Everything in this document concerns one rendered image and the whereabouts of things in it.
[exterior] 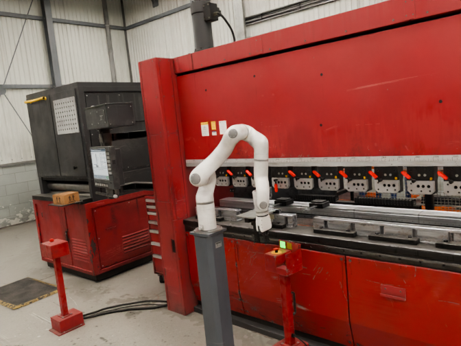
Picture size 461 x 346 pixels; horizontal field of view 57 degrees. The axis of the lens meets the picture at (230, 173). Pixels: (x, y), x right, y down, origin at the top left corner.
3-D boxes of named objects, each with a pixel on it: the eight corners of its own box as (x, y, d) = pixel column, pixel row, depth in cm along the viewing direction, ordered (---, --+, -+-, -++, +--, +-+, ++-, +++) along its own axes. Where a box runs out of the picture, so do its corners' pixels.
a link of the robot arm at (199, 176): (206, 187, 284) (195, 192, 269) (194, 175, 286) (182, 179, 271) (253, 132, 266) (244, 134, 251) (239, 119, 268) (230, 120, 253)
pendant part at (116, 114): (95, 200, 389) (83, 108, 379) (121, 195, 404) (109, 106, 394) (118, 206, 350) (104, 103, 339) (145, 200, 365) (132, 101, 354)
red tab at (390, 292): (380, 296, 260) (379, 285, 259) (381, 294, 261) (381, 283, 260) (405, 301, 250) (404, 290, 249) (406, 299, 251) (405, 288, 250)
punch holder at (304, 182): (294, 189, 305) (292, 166, 303) (300, 187, 311) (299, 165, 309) (312, 189, 295) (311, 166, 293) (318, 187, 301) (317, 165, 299)
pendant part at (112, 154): (94, 187, 380) (88, 147, 376) (107, 184, 387) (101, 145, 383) (114, 190, 345) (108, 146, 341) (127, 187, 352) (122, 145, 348)
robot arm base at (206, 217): (208, 235, 269) (205, 206, 267) (188, 232, 281) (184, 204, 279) (228, 227, 283) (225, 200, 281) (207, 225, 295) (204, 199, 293)
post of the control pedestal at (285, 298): (285, 344, 296) (278, 270, 290) (289, 340, 300) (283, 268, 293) (290, 347, 292) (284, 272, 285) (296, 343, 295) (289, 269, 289)
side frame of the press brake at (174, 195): (167, 309, 398) (137, 62, 370) (228, 279, 460) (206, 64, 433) (184, 316, 381) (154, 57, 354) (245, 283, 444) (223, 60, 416)
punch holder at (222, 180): (215, 185, 359) (213, 166, 357) (221, 184, 365) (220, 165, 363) (228, 186, 349) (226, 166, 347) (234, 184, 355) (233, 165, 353)
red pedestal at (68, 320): (48, 330, 380) (34, 241, 370) (74, 319, 398) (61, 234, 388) (58, 336, 366) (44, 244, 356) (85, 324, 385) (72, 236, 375)
